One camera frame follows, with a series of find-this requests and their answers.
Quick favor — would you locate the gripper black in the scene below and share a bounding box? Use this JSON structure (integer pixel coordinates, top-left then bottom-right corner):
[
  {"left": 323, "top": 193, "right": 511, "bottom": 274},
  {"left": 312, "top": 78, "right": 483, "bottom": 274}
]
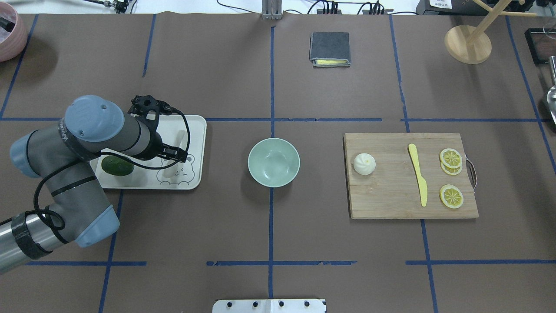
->
[{"left": 154, "top": 142, "right": 189, "bottom": 163}]

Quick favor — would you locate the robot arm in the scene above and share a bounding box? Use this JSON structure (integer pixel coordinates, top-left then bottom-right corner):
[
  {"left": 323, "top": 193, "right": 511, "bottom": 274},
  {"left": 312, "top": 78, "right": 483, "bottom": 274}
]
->
[{"left": 1, "top": 95, "right": 190, "bottom": 274}]

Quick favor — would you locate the green ceramic bowl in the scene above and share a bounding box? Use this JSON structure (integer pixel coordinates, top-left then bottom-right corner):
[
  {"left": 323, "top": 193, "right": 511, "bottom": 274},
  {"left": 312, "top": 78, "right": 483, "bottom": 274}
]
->
[{"left": 248, "top": 137, "right": 301, "bottom": 188}]

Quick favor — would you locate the white steamed bun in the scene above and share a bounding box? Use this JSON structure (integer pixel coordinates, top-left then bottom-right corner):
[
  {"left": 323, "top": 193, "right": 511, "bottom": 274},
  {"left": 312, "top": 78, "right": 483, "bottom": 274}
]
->
[{"left": 353, "top": 153, "right": 377, "bottom": 176}]

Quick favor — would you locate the pink bowl with ice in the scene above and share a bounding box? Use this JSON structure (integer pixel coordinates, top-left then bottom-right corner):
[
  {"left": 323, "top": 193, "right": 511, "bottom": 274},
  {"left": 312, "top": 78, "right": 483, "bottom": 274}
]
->
[{"left": 0, "top": 2, "right": 28, "bottom": 62}]

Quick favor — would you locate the white plastic tray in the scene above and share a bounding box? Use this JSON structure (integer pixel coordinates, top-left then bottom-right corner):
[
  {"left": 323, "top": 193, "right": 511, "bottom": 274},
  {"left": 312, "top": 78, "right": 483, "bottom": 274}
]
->
[{"left": 91, "top": 115, "right": 208, "bottom": 190}]

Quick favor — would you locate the green avocado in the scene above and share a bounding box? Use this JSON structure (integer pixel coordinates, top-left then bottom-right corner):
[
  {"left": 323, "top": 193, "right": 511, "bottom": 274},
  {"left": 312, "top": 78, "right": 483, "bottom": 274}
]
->
[{"left": 101, "top": 155, "right": 135, "bottom": 176}]

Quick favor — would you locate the black tripod stick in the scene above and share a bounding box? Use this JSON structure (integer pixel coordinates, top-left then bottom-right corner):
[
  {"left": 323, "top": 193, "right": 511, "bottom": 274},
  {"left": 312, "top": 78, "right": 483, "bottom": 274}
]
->
[{"left": 85, "top": 0, "right": 129, "bottom": 14}]

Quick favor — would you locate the grey folded cloth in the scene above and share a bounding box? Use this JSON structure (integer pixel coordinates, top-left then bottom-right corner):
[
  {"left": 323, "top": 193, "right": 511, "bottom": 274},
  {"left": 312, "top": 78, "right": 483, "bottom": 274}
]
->
[{"left": 308, "top": 32, "right": 351, "bottom": 68}]

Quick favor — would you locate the wooden cutting board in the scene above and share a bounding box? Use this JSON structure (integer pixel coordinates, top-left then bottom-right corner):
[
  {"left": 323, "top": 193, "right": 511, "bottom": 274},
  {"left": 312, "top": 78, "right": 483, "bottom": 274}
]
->
[{"left": 344, "top": 133, "right": 479, "bottom": 219}]

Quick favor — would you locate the yellow plastic knife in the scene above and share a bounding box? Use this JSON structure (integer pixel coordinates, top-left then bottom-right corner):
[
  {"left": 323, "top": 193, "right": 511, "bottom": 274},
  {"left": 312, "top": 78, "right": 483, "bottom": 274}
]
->
[{"left": 408, "top": 143, "right": 428, "bottom": 207}]

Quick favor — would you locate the wooden mug tree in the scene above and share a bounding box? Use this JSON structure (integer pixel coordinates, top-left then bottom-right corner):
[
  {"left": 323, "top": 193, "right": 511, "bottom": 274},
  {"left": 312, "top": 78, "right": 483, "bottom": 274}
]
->
[{"left": 443, "top": 0, "right": 537, "bottom": 65}]

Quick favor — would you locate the black box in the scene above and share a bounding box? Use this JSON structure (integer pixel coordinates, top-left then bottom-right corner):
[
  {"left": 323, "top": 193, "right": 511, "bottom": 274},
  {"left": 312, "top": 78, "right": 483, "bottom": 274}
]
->
[{"left": 415, "top": 0, "right": 534, "bottom": 16}]

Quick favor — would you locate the metal scoop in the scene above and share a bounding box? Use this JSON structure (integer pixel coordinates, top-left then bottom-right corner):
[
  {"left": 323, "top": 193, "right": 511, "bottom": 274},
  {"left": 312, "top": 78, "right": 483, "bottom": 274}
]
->
[{"left": 546, "top": 56, "right": 556, "bottom": 125}]

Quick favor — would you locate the dark rectangular tray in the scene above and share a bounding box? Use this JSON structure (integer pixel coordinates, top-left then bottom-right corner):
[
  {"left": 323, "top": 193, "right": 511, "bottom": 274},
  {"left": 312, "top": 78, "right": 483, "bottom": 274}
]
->
[{"left": 524, "top": 28, "right": 556, "bottom": 65}]

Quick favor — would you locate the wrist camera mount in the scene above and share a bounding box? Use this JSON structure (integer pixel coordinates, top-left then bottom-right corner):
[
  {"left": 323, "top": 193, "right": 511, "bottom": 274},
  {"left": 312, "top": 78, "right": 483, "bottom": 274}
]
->
[{"left": 127, "top": 95, "right": 177, "bottom": 132}]

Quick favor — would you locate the white camera pillar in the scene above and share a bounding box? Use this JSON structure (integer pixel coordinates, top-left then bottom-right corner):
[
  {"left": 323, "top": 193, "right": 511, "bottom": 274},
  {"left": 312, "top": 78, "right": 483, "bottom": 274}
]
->
[{"left": 212, "top": 298, "right": 327, "bottom": 313}]

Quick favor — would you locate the aluminium frame post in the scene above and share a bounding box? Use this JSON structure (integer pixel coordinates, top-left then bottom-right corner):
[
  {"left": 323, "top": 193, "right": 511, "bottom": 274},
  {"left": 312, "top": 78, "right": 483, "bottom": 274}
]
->
[{"left": 261, "top": 0, "right": 283, "bottom": 20}]

